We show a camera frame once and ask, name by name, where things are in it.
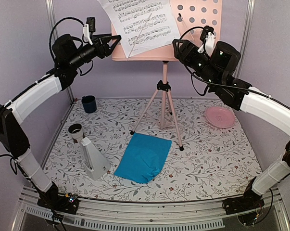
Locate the aluminium post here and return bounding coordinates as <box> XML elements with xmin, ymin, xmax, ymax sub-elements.
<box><xmin>227</xmin><ymin>0</ymin><xmax>255</xmax><ymax>102</ymax></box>
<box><xmin>45</xmin><ymin>0</ymin><xmax>73</xmax><ymax>102</ymax></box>

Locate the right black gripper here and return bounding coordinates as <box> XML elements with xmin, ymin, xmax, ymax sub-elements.
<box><xmin>172</xmin><ymin>38</ymin><xmax>221</xmax><ymax>89</ymax></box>

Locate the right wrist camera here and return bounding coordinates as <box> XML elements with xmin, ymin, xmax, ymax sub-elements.
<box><xmin>198</xmin><ymin>26</ymin><xmax>215</xmax><ymax>56</ymax></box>

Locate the sheet music paper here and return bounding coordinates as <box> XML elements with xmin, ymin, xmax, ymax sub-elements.
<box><xmin>99</xmin><ymin>0</ymin><xmax>180</xmax><ymax>58</ymax></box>

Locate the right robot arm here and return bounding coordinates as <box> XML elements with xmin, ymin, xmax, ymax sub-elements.
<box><xmin>173</xmin><ymin>39</ymin><xmax>290</xmax><ymax>210</ymax></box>

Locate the white metronome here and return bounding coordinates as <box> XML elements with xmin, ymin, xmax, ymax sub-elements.
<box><xmin>79</xmin><ymin>137</ymin><xmax>111</xmax><ymax>180</ymax></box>

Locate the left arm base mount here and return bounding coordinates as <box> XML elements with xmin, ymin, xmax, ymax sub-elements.
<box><xmin>37</xmin><ymin>192</ymin><xmax>79</xmax><ymax>215</ymax></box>

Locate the dark blue cup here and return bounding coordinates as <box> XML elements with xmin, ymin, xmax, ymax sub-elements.
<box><xmin>81</xmin><ymin>95</ymin><xmax>97</xmax><ymax>114</ymax></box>

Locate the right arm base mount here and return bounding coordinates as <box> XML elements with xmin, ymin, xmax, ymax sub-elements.
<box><xmin>222</xmin><ymin>195</ymin><xmax>265</xmax><ymax>226</ymax></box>

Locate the paper coffee cup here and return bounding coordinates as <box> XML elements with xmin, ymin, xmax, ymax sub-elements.
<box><xmin>68</xmin><ymin>123</ymin><xmax>85</xmax><ymax>143</ymax></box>

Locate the blue cloth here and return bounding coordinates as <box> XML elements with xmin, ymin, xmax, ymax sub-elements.
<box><xmin>114</xmin><ymin>133</ymin><xmax>172</xmax><ymax>183</ymax></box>

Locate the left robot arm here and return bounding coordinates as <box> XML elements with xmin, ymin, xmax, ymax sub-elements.
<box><xmin>0</xmin><ymin>34</ymin><xmax>121</xmax><ymax>209</ymax></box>

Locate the left camera cable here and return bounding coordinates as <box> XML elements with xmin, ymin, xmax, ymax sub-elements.
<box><xmin>48</xmin><ymin>17</ymin><xmax>87</xmax><ymax>63</ymax></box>

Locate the left aluminium post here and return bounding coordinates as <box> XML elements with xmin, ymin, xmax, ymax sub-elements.
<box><xmin>45</xmin><ymin>0</ymin><xmax>73</xmax><ymax>102</ymax></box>

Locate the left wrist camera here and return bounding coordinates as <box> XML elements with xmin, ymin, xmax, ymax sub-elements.
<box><xmin>83</xmin><ymin>17</ymin><xmax>96</xmax><ymax>45</ymax></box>

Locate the right aluminium post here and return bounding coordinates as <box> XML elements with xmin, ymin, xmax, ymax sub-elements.
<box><xmin>227</xmin><ymin>0</ymin><xmax>255</xmax><ymax>102</ymax></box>

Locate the pink plate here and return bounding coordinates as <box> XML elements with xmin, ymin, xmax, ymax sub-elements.
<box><xmin>205</xmin><ymin>106</ymin><xmax>235</xmax><ymax>128</ymax></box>

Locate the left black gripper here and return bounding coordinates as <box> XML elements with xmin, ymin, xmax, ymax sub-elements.
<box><xmin>68</xmin><ymin>33</ymin><xmax>122</xmax><ymax>68</ymax></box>

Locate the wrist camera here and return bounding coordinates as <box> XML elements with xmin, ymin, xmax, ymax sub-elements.
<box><xmin>83</xmin><ymin>17</ymin><xmax>96</xmax><ymax>45</ymax></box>
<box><xmin>198</xmin><ymin>26</ymin><xmax>215</xmax><ymax>56</ymax></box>

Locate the pink music stand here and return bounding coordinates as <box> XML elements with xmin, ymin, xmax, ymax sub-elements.
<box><xmin>110</xmin><ymin>0</ymin><xmax>224</xmax><ymax>152</ymax></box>

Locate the front aluminium rail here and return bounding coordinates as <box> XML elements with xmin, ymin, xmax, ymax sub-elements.
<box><xmin>12</xmin><ymin>187</ymin><xmax>290</xmax><ymax>231</ymax></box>

